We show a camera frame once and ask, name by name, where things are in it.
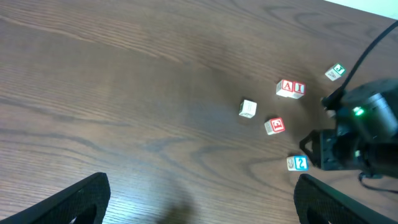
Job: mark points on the red letter C block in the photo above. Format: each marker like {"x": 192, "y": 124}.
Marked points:
{"x": 274, "y": 126}

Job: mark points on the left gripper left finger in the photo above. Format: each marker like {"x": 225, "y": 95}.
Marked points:
{"x": 83, "y": 202}

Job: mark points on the green letter J block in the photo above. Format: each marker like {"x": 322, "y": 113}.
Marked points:
{"x": 335, "y": 72}

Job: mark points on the red letter A block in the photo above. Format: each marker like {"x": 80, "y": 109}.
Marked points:
{"x": 285, "y": 88}

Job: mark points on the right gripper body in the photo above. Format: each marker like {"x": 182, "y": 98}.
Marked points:
{"x": 328, "y": 151}

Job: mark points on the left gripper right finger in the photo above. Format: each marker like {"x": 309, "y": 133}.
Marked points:
{"x": 317, "y": 202}

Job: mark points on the plain cream wooden block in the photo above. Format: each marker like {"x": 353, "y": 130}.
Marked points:
{"x": 247, "y": 109}

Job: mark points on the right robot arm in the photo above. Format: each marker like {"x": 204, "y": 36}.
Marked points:
{"x": 365, "y": 135}

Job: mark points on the blue number 2 block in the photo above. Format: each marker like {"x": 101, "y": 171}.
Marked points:
{"x": 297, "y": 163}

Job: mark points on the red letter I block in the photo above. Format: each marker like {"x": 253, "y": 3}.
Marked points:
{"x": 298, "y": 90}

